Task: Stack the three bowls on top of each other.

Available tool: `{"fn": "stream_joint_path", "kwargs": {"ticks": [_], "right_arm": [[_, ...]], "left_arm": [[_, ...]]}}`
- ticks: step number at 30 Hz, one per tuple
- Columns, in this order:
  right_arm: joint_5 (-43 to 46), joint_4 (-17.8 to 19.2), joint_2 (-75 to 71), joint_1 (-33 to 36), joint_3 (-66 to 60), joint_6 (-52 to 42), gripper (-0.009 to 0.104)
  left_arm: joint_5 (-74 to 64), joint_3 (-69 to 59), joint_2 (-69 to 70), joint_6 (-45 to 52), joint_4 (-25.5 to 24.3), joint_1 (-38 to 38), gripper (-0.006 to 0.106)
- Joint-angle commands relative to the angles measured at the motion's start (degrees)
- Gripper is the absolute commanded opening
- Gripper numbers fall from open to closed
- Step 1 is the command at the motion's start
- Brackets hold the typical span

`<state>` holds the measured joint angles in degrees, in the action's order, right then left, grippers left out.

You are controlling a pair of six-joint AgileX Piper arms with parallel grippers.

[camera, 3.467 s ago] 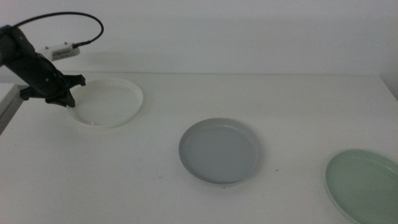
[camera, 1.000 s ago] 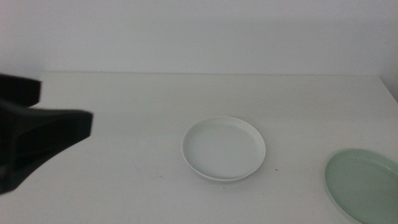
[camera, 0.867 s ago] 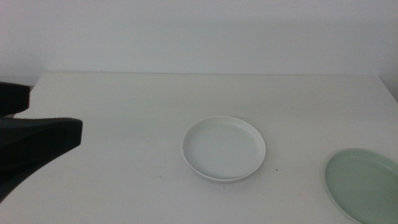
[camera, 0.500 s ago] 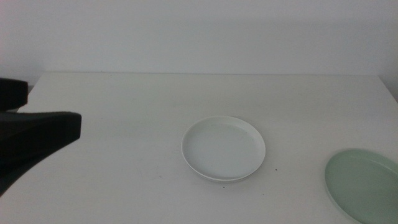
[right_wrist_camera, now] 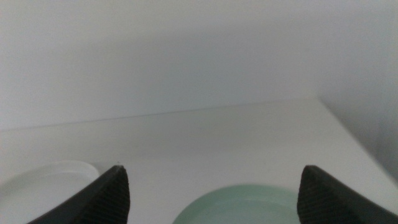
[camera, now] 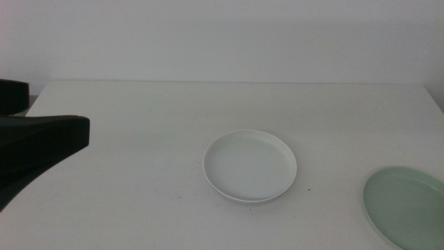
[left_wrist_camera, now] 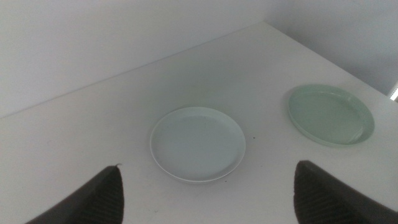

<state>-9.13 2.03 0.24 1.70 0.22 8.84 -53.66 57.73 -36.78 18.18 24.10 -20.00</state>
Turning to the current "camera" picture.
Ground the white shallow bowl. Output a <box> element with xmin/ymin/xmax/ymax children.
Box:
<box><xmin>202</xmin><ymin>128</ymin><xmax>298</xmax><ymax>203</ymax></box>

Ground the grey shallow bowl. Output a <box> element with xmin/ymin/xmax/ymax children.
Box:
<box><xmin>211</xmin><ymin>183</ymin><xmax>291</xmax><ymax>206</ymax></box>

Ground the pale green shallow bowl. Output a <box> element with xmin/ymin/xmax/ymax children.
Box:
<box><xmin>362</xmin><ymin>166</ymin><xmax>444</xmax><ymax>250</ymax></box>

